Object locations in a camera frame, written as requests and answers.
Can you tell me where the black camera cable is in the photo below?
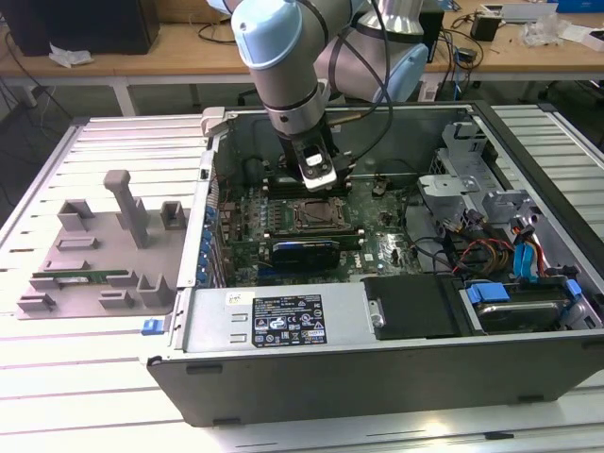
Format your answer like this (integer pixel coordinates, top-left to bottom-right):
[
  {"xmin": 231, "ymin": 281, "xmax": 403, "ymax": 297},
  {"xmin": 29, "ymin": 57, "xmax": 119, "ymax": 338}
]
[{"xmin": 346, "ymin": 0, "xmax": 395, "ymax": 164}]

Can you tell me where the black round cable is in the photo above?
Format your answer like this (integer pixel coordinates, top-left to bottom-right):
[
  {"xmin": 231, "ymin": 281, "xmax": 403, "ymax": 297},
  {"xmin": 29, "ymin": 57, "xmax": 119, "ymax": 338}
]
[{"xmin": 408, "ymin": 233, "xmax": 457, "ymax": 276}]

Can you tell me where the metal socket cover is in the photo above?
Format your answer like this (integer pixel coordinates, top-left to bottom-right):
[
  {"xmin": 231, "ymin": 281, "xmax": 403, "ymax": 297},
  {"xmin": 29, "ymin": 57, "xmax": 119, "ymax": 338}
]
[{"xmin": 295, "ymin": 197, "xmax": 351, "ymax": 230}]

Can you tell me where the black grey PC case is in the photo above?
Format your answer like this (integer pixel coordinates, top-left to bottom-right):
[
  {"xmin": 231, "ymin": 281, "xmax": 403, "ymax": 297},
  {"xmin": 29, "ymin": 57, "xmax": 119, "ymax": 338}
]
[{"xmin": 141, "ymin": 98, "xmax": 604, "ymax": 428}]

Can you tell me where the orange wire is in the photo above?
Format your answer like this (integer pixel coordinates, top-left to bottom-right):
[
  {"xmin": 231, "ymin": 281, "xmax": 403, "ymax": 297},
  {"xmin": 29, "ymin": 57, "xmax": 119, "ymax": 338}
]
[{"xmin": 528, "ymin": 238, "xmax": 548, "ymax": 280}]

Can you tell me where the cardboard box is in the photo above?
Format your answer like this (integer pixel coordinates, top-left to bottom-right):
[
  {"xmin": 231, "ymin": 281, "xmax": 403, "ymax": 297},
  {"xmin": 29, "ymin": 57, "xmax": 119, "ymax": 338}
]
[{"xmin": 159, "ymin": 0, "xmax": 235, "ymax": 24}]

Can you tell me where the grey flat device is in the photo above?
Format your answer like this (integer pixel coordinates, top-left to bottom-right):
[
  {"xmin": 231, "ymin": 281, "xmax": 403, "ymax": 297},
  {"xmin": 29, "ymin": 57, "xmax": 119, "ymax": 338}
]
[{"xmin": 479, "ymin": 2, "xmax": 561, "ymax": 25}]

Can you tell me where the grey case latch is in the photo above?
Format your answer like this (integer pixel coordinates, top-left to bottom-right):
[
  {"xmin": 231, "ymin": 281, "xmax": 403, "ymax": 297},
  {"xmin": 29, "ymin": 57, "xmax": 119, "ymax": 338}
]
[{"xmin": 201, "ymin": 107, "xmax": 233, "ymax": 139}]

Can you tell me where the black computer tower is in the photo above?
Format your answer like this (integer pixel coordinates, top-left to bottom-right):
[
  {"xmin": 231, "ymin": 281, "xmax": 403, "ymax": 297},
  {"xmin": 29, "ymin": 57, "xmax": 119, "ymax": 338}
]
[{"xmin": 0, "ymin": 0, "xmax": 160, "ymax": 58}]

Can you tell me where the green motherboard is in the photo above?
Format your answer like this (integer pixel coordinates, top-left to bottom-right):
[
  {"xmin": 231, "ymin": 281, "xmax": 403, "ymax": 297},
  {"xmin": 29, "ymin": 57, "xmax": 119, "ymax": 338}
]
[{"xmin": 214, "ymin": 175, "xmax": 428, "ymax": 288}]

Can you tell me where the black plastic bay cover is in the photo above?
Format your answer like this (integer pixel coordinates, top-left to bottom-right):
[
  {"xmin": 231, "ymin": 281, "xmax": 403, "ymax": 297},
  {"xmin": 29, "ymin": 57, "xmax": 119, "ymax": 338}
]
[{"xmin": 363, "ymin": 275, "xmax": 466, "ymax": 342}]

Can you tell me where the grey parts rack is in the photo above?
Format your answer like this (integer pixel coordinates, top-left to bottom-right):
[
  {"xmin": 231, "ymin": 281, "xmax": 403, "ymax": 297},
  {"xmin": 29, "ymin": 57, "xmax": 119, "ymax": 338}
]
[{"xmin": 16, "ymin": 169, "xmax": 193, "ymax": 322}]

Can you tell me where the black graphics card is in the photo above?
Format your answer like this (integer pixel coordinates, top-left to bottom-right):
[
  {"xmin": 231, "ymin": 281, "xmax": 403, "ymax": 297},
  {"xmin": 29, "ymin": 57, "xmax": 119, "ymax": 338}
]
[{"xmin": 271, "ymin": 238, "xmax": 344, "ymax": 273}]

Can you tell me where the green RAM stick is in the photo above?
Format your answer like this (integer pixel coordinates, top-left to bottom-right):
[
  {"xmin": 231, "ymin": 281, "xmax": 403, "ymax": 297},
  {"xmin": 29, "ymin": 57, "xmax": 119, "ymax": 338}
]
[
  {"xmin": 263, "ymin": 227, "xmax": 365, "ymax": 251},
  {"xmin": 32, "ymin": 268, "xmax": 132, "ymax": 285}
]

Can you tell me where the white crumpled paper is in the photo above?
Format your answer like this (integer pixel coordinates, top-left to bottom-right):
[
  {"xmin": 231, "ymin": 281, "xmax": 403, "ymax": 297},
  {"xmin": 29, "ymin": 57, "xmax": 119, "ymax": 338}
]
[{"xmin": 48, "ymin": 43, "xmax": 94, "ymax": 68}]

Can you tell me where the silver power supply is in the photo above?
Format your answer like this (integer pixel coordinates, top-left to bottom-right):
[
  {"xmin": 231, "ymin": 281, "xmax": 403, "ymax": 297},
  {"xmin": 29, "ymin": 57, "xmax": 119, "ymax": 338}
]
[{"xmin": 181, "ymin": 281, "xmax": 378, "ymax": 354}]

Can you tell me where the wooden desk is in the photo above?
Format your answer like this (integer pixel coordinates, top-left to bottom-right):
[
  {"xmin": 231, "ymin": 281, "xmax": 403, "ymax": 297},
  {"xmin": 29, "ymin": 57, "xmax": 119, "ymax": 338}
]
[{"xmin": 0, "ymin": 8, "xmax": 604, "ymax": 117}]

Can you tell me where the black adapter cube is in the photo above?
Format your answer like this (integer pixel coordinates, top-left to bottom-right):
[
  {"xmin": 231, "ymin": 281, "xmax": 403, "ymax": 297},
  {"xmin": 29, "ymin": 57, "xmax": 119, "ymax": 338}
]
[{"xmin": 470, "ymin": 13, "xmax": 500, "ymax": 42}]

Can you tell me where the blue data wire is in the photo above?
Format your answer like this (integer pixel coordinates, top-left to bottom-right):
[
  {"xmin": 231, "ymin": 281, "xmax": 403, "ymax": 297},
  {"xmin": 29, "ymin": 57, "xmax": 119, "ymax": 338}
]
[{"xmin": 512, "ymin": 214, "xmax": 548, "ymax": 285}]

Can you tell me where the silver drive cage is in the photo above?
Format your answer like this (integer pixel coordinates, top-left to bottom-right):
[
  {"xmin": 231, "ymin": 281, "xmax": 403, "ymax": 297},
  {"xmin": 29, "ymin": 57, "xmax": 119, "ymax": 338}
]
[{"xmin": 417, "ymin": 172, "xmax": 468, "ymax": 240}]

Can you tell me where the black cylinder part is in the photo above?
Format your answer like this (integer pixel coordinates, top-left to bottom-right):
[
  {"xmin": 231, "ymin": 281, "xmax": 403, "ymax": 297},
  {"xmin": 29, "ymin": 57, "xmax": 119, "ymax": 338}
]
[{"xmin": 243, "ymin": 158, "xmax": 266, "ymax": 184}]

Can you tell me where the white flat box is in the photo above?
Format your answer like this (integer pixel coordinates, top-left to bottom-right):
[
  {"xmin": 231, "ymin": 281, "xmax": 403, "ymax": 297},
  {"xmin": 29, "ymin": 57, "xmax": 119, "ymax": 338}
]
[{"xmin": 561, "ymin": 23, "xmax": 604, "ymax": 52}]

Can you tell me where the hard disk blue carrier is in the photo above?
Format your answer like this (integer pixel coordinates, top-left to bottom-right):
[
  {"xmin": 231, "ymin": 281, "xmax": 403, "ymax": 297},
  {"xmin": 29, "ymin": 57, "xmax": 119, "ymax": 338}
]
[{"xmin": 460, "ymin": 277, "xmax": 591, "ymax": 337}]

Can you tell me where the clear plastic bag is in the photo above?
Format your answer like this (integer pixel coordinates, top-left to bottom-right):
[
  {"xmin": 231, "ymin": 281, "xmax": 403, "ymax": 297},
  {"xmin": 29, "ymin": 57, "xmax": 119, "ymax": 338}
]
[{"xmin": 520, "ymin": 12, "xmax": 570, "ymax": 48}]

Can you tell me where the silver metal bracket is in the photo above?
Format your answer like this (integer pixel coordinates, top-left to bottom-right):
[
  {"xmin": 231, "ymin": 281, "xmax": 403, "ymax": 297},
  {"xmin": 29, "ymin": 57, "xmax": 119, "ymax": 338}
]
[{"xmin": 431, "ymin": 120, "xmax": 495, "ymax": 190}]

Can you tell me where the red wire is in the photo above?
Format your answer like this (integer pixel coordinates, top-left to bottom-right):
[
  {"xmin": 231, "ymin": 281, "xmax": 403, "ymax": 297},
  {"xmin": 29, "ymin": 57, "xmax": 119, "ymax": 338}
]
[{"xmin": 453, "ymin": 238, "xmax": 501, "ymax": 275}]

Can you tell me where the yellow wire bundle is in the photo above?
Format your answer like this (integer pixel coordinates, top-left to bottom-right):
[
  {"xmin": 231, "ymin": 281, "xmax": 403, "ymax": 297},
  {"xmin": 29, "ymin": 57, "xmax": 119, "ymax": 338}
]
[{"xmin": 490, "ymin": 240, "xmax": 515, "ymax": 271}]

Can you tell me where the black power connector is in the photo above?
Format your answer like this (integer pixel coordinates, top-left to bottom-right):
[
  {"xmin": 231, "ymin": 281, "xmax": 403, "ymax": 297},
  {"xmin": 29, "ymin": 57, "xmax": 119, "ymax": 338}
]
[{"xmin": 464, "ymin": 207, "xmax": 490, "ymax": 230}]

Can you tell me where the grey latch bracket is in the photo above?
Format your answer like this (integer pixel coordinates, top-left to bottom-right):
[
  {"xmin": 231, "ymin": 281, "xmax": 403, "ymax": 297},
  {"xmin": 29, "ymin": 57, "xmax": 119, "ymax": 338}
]
[{"xmin": 480, "ymin": 188, "xmax": 544, "ymax": 232}]

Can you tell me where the CPU socket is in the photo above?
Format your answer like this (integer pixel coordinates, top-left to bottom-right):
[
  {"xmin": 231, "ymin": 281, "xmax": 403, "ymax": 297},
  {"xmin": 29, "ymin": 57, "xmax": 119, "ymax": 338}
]
[{"xmin": 293, "ymin": 195, "xmax": 354, "ymax": 233}]

